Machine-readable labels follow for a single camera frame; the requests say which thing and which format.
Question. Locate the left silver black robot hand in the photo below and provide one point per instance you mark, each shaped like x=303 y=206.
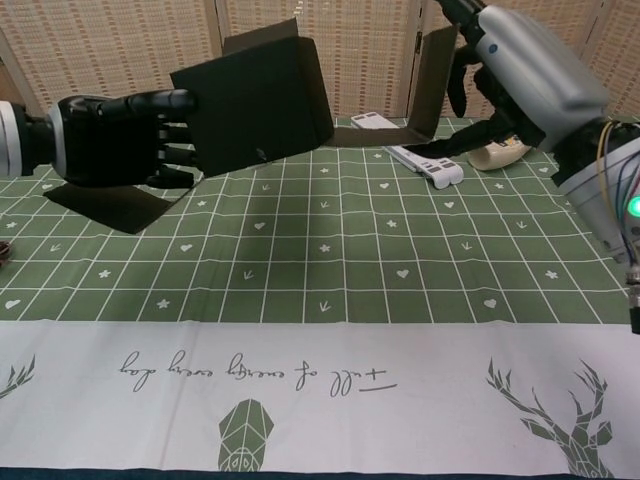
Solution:
x=110 y=140

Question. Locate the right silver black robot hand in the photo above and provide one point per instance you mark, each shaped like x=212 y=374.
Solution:
x=540 y=80

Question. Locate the black cardboard box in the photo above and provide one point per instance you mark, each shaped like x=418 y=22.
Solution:
x=260 y=110

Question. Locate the woven bamboo screen panel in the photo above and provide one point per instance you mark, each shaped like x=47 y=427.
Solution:
x=525 y=100
x=360 y=50
x=125 y=50
x=620 y=50

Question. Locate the cream mayonnaise squeeze bottle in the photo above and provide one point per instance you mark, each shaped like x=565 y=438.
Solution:
x=492 y=157

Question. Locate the white folding stand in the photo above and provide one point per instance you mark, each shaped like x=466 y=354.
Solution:
x=435 y=170

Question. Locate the green checked deer tablecloth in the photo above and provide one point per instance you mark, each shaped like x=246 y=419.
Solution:
x=150 y=350

